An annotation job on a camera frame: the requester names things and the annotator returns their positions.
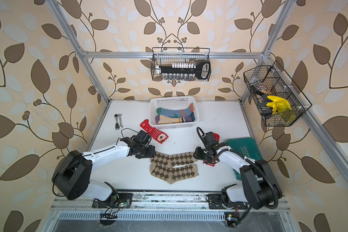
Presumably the red christmas sock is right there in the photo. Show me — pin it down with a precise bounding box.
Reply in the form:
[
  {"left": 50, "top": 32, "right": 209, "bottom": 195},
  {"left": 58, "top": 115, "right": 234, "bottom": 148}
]
[
  {"left": 203, "top": 132, "right": 220, "bottom": 166},
  {"left": 140, "top": 119, "right": 169, "bottom": 144}
]

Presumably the beige purple sock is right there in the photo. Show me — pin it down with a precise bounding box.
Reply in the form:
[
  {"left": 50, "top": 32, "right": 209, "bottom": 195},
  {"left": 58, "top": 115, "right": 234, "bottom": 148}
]
[
  {"left": 155, "top": 115, "right": 185, "bottom": 125},
  {"left": 179, "top": 112, "right": 196, "bottom": 123}
]

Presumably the brown argyle sock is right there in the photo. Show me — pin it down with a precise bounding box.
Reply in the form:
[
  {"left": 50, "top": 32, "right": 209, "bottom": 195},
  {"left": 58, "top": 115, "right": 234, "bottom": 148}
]
[
  {"left": 150, "top": 151, "right": 197, "bottom": 168},
  {"left": 150, "top": 163, "right": 199, "bottom": 184}
]

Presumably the blue striped sock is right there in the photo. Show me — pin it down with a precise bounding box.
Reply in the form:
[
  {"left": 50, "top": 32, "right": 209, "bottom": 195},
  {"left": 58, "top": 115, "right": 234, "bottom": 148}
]
[{"left": 156, "top": 103, "right": 194, "bottom": 118}]

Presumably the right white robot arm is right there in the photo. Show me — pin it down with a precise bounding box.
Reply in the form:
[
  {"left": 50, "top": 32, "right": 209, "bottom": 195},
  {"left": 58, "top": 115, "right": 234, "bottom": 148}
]
[{"left": 194, "top": 127, "right": 282, "bottom": 209}]

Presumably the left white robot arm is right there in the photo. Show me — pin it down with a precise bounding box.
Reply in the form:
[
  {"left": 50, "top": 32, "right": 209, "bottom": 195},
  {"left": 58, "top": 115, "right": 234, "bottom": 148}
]
[{"left": 52, "top": 130, "right": 155, "bottom": 202}]

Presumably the silver wrench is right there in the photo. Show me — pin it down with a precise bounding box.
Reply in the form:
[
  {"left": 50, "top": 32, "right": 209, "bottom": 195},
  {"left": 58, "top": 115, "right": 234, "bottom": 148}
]
[{"left": 118, "top": 114, "right": 124, "bottom": 129}]

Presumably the green plastic tool case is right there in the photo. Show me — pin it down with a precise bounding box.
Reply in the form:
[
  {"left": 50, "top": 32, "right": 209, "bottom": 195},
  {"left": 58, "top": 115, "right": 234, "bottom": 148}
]
[{"left": 221, "top": 137, "right": 263, "bottom": 181}]

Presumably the white plastic basket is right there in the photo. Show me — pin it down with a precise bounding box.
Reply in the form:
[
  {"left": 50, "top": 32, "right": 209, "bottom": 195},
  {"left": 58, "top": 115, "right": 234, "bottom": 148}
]
[{"left": 148, "top": 96, "right": 200, "bottom": 129}]

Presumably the black tool in basket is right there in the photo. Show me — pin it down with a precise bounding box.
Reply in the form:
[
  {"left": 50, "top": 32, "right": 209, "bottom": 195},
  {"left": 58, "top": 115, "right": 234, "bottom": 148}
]
[{"left": 251, "top": 85, "right": 273, "bottom": 119}]

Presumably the black socket set holder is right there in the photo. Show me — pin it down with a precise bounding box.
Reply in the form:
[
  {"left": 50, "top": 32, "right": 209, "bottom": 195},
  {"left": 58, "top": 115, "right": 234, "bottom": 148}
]
[{"left": 151, "top": 60, "right": 211, "bottom": 81}]

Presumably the yellow rubber glove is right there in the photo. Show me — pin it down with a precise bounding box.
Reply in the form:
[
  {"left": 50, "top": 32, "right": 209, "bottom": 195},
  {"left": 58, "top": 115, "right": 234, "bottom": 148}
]
[{"left": 266, "top": 95, "right": 292, "bottom": 115}]

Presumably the green handled ratchet wrench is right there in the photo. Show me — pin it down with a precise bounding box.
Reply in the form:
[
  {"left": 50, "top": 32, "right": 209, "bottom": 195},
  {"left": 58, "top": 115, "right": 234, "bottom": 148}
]
[{"left": 114, "top": 114, "right": 120, "bottom": 130}]

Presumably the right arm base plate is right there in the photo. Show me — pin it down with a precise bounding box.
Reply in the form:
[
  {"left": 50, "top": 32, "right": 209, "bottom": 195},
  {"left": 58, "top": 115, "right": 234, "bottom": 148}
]
[{"left": 206, "top": 193, "right": 248, "bottom": 210}]

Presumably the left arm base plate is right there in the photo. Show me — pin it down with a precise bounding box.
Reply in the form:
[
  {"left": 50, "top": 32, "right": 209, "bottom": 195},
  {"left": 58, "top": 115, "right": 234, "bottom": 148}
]
[{"left": 92, "top": 193, "right": 133, "bottom": 208}]

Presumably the right black wire basket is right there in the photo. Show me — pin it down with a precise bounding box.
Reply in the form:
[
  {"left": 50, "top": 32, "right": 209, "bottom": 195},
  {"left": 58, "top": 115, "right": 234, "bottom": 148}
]
[{"left": 243, "top": 61, "right": 312, "bottom": 127}]

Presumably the black wire basket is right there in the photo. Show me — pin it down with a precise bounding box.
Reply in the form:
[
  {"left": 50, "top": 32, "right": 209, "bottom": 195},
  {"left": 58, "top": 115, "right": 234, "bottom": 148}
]
[
  {"left": 150, "top": 46, "right": 211, "bottom": 81},
  {"left": 243, "top": 61, "right": 312, "bottom": 127}
]

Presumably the back black wire basket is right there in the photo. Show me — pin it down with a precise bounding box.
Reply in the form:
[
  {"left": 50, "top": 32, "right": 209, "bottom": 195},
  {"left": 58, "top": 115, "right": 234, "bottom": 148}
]
[{"left": 150, "top": 46, "right": 211, "bottom": 81}]

